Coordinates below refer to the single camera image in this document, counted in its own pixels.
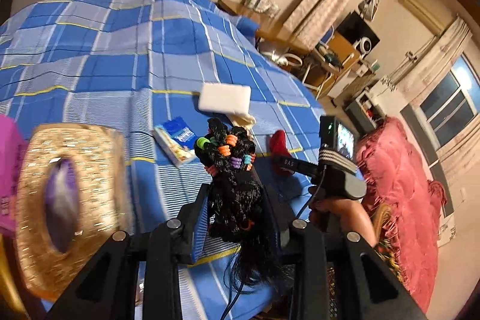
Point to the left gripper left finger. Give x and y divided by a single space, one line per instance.
189 229

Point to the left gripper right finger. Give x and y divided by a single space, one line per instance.
287 231

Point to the black wig with beads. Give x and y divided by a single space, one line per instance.
237 205

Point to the blue Tempo tissue pack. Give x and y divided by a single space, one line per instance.
177 140

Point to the cream knitted cloth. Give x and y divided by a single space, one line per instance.
245 121

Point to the white sponge block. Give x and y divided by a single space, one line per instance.
225 98

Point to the red sock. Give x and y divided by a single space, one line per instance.
280 156

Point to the person right hand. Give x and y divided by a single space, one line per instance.
352 216

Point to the pink quilt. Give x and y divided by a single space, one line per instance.
393 172

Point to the wicker chair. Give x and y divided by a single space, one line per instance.
381 222

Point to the ornate gold tissue box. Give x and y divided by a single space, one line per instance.
72 196

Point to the blue plaid bed sheet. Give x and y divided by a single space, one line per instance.
134 64

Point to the wooden folding chair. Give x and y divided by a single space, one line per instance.
332 58

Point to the white small fan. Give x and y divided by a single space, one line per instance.
364 45

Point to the black monitor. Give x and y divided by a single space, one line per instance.
353 27

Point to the wooden desk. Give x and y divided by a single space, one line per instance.
269 29

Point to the gold tray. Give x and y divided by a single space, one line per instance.
12 306

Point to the air conditioner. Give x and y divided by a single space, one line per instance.
422 14

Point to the purple carton box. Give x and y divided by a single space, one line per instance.
12 149

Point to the jars on desk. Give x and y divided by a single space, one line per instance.
266 7

